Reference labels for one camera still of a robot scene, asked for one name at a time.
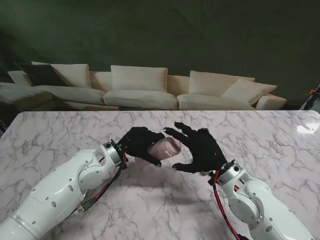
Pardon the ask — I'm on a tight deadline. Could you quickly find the wide rectangular cream cushion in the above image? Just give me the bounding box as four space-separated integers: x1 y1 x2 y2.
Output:
110 64 169 93

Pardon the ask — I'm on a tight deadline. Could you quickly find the tilted small cream cushion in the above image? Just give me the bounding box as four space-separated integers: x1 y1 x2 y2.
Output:
220 77 278 106

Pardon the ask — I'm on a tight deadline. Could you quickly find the large cream cushion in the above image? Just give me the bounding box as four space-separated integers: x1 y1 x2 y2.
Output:
187 70 256 97

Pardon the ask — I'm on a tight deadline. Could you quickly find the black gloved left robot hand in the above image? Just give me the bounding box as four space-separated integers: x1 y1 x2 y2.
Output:
117 126 166 168

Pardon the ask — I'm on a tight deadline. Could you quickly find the pink thermos bottle body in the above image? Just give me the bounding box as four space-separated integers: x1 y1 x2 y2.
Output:
134 139 165 166

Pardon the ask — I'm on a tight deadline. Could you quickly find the red black arm cable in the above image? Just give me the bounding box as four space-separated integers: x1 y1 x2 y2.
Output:
73 153 129 215
208 169 249 240

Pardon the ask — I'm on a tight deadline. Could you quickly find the stand with orange clamp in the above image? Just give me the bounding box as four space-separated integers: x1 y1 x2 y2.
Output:
298 84 320 111

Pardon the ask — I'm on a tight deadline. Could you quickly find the dark brown cushion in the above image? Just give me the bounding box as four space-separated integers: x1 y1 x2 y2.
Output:
12 61 68 88

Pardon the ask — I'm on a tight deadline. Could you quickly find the cream cushion behind dark cushion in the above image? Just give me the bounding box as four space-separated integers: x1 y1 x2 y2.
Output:
31 61 93 90

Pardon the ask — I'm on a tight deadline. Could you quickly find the red black left arm cable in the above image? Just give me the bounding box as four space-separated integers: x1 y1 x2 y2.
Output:
73 153 129 215

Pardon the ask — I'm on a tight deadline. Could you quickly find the red black right arm cable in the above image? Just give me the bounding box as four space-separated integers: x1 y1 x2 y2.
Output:
208 169 249 240

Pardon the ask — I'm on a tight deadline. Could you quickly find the pink thermos lid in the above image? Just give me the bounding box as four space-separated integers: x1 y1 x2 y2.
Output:
157 136 182 159

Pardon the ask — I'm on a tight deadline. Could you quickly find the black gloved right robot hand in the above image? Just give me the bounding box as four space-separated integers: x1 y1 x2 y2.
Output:
162 121 229 175

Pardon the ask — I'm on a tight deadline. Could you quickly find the cream fabric sofa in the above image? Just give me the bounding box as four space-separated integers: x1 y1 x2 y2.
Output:
0 61 288 112

